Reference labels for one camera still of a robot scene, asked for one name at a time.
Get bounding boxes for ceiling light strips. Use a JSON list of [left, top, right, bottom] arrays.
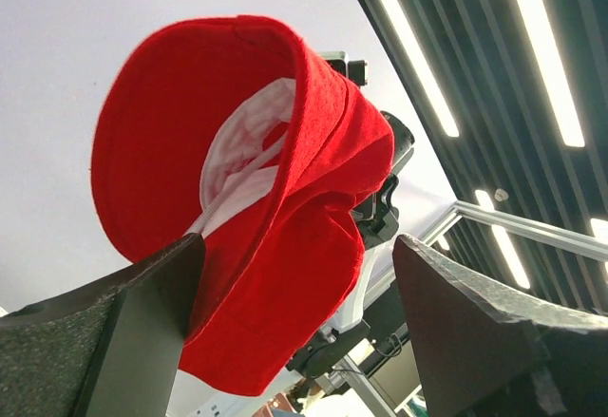
[[374, 0, 608, 290]]

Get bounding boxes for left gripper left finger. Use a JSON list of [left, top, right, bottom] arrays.
[[1, 234, 205, 416]]

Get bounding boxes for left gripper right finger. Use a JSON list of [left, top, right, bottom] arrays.
[[392, 235, 607, 416]]

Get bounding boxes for red hat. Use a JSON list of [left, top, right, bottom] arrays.
[[90, 15, 394, 396]]

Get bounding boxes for aluminium rail frame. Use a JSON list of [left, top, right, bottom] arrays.
[[417, 200, 608, 266]]

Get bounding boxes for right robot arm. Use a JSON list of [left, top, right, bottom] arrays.
[[286, 111, 415, 379]]

